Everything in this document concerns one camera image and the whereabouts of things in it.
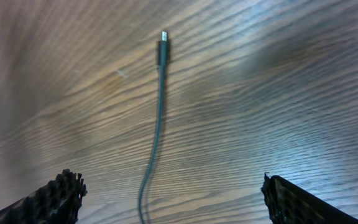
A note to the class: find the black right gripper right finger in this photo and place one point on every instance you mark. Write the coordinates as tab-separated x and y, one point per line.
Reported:
289	204

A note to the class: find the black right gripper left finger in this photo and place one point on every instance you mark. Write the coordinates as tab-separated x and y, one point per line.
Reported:
58	202

